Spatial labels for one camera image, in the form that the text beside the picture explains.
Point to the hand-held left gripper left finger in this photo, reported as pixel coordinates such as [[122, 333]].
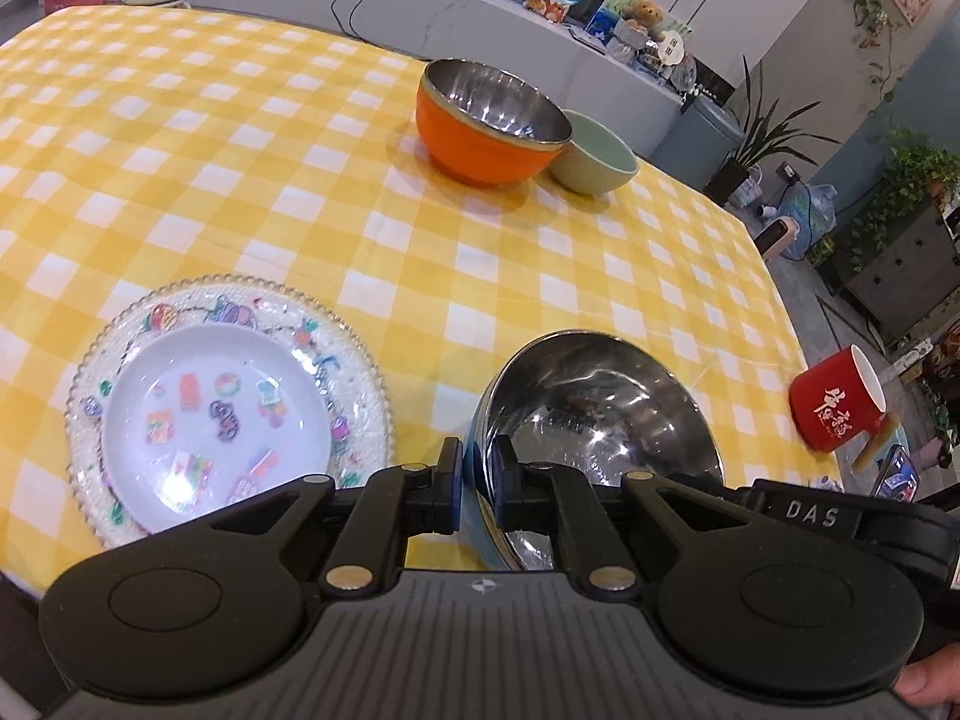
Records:
[[450, 487]]

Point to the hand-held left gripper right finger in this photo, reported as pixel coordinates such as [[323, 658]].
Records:
[[502, 487]]

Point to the blue steel bowl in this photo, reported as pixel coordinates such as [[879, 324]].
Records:
[[600, 405]]

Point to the clear glass plate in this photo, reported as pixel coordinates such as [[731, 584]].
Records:
[[364, 382]]

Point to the small white sticker plate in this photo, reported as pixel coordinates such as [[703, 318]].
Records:
[[210, 367]]

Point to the white fruit pattern plate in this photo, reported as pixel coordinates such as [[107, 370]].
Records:
[[94, 457]]

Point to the person's right hand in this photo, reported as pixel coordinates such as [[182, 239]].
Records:
[[934, 679]]

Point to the smartphone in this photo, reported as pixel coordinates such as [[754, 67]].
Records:
[[896, 472]]

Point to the red mug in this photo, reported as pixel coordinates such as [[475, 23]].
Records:
[[825, 405]]

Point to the dark cabinet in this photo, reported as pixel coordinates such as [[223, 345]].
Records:
[[907, 270]]

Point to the small beige heater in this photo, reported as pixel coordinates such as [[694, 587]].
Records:
[[776, 236]]

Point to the green ceramic bowl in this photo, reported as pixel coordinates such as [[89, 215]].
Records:
[[592, 165]]

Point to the orange steel bowl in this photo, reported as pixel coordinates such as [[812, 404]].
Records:
[[465, 142]]

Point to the leafy potted plant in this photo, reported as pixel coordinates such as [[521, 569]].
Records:
[[911, 172]]

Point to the woven basket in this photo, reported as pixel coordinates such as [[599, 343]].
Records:
[[744, 187]]

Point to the yellow checkered tablecloth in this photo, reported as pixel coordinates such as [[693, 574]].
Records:
[[225, 165]]

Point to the grey-blue trash bin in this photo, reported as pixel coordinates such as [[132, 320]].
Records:
[[705, 135]]

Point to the long-leaf plant in black pot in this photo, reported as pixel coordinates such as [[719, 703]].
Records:
[[757, 142]]

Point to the patterned round fan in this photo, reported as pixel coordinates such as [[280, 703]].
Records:
[[684, 75]]

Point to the grey wrapped pot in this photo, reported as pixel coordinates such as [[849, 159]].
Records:
[[626, 41]]

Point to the white hand fan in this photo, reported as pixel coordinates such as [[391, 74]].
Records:
[[670, 46]]

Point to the green picture book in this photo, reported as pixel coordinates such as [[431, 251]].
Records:
[[604, 15]]

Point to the brown teddy bear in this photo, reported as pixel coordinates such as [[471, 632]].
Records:
[[645, 15]]

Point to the ivy vine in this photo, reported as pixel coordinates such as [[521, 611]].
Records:
[[874, 30]]

